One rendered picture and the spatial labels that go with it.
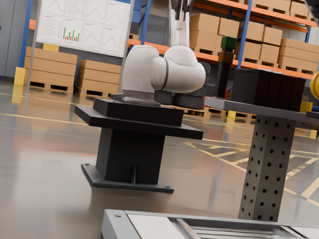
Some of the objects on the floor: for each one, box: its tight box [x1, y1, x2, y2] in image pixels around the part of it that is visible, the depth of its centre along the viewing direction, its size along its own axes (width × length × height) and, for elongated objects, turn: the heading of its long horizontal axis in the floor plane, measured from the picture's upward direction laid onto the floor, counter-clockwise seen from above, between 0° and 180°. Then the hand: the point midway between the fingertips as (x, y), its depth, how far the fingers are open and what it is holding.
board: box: [25, 0, 135, 97], centre depth 685 cm, size 150×50×195 cm, turn 43°
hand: (179, 20), depth 168 cm, fingers closed
